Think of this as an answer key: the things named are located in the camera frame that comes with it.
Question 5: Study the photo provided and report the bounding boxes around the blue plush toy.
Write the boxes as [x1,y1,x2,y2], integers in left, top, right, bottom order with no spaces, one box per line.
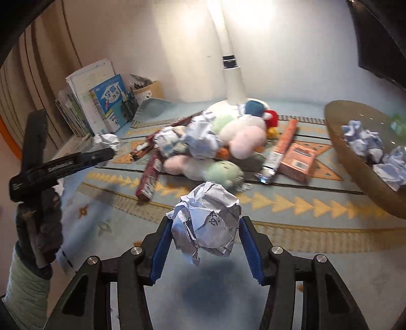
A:
[245,100,268,118]

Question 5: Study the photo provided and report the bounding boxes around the white desk lamp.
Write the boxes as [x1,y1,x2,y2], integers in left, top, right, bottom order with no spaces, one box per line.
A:
[203,0,273,116]

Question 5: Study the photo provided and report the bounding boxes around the row of upright books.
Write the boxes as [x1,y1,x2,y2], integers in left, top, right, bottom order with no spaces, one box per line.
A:
[55,89,96,138]

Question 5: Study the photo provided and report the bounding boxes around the pink and white plush toy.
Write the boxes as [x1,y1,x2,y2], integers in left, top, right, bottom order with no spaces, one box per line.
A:
[163,155,216,181]

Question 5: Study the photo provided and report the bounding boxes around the patterned blue table mat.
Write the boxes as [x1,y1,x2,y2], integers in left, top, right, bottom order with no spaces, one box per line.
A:
[54,98,406,330]

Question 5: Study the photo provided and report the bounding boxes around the person's left forearm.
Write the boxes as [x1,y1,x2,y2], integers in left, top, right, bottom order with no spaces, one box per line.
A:
[0,251,53,330]

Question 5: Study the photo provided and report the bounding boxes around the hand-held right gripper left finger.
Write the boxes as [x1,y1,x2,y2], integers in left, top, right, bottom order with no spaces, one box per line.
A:
[44,216,174,330]

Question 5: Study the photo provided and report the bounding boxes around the red plush toy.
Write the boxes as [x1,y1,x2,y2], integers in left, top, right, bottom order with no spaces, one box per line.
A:
[265,109,280,129]

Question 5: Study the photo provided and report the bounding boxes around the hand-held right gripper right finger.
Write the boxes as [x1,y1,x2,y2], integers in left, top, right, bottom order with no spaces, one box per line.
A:
[238,216,370,330]

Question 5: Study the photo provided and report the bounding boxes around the blue cover book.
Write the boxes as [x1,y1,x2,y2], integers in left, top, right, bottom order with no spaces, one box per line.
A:
[89,74,127,134]

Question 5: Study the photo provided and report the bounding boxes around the white paper booklets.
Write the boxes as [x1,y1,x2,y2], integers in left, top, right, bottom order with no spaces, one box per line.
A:
[65,58,116,134]

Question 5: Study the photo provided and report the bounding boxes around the green plush toy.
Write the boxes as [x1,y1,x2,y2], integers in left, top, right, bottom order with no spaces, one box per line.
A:
[205,160,245,188]

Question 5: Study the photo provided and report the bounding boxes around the black mesh pen holder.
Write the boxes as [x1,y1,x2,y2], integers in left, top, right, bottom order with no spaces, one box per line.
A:
[121,98,138,123]

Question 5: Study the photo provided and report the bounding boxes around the small orange box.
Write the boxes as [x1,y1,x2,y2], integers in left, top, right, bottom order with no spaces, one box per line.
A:
[277,143,318,184]

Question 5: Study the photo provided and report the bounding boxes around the paper ball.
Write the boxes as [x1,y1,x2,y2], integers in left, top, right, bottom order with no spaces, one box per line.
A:
[154,126,184,157]
[94,133,121,154]
[341,120,385,162]
[373,146,406,192]
[190,110,218,127]
[183,122,223,160]
[165,181,241,266]

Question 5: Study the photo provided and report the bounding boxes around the beige curtain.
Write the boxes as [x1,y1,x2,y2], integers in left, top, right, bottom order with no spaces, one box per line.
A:
[0,0,86,159]

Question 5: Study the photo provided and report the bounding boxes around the dark red snack bar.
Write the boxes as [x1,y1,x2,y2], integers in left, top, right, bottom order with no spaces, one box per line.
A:
[129,141,159,161]
[136,152,164,201]

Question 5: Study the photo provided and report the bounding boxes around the person's left hand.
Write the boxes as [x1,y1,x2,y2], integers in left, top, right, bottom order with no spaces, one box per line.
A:
[15,187,64,280]

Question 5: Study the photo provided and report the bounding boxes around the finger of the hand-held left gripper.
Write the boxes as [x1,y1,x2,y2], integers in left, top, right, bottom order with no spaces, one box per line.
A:
[78,146,115,168]

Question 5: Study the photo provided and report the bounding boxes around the dark monitor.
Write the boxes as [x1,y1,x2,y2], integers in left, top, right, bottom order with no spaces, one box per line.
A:
[346,0,406,92]

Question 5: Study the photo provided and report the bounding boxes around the long orange tube box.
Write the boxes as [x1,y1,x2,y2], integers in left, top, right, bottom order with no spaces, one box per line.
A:
[258,118,300,185]

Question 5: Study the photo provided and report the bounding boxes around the gold ribbed bowl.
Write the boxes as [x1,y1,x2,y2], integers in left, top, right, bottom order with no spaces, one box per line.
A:
[324,100,406,220]

